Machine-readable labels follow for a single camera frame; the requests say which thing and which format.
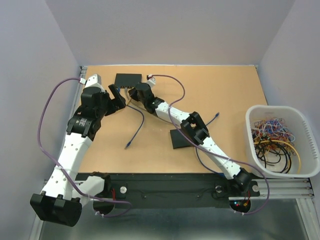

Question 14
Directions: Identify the black switch with ports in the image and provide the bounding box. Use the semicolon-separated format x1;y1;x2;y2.
114;73;142;89

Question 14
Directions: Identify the black switch box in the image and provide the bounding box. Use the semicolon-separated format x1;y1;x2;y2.
170;129;196;150

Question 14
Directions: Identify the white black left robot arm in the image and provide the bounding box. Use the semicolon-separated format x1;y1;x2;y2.
30;83;126;227

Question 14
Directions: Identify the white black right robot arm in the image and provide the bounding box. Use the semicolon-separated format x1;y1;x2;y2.
128;83;252;195

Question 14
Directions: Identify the white plastic basket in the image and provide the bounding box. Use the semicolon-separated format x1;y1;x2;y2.
244;105;320;179

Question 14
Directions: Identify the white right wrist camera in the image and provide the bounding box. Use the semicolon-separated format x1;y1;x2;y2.
146;74;156;88

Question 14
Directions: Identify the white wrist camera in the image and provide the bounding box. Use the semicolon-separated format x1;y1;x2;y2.
79;74;104;91
146;74;156;88

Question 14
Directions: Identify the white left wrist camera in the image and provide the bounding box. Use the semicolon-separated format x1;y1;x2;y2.
79;74;104;91

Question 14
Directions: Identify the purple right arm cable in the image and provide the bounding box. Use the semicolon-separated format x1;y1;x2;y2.
149;73;270;216

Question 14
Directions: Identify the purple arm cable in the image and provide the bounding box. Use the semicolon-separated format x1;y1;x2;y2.
37;77;133;218
149;73;270;216

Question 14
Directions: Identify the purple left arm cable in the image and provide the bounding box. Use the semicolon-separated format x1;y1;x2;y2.
37;77;133;218

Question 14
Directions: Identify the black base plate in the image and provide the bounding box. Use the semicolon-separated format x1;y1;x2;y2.
97;173;260;209

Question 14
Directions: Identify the pile of coloured cables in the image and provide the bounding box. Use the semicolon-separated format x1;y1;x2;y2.
251;117;302;175

